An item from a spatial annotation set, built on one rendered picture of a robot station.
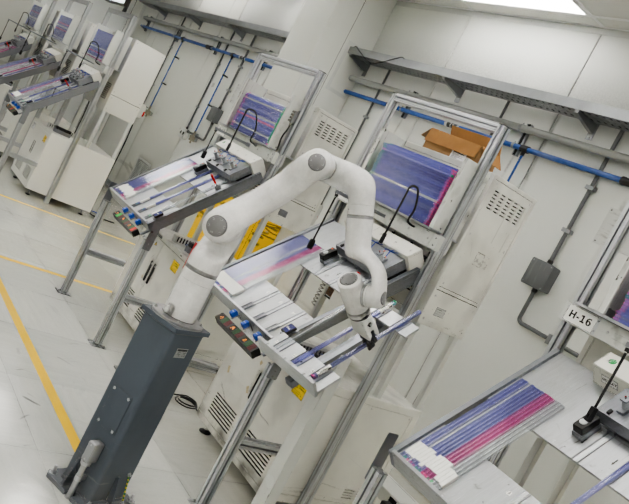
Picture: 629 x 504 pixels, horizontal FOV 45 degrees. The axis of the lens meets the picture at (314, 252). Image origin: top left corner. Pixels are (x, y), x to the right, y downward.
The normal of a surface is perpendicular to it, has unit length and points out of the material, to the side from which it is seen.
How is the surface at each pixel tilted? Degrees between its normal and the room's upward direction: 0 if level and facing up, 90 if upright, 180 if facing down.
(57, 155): 90
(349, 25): 90
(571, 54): 90
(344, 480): 90
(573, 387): 45
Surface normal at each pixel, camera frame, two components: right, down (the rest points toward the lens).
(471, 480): -0.18, -0.85
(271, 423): -0.73, -0.32
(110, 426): -0.50, -0.17
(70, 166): 0.51, 0.34
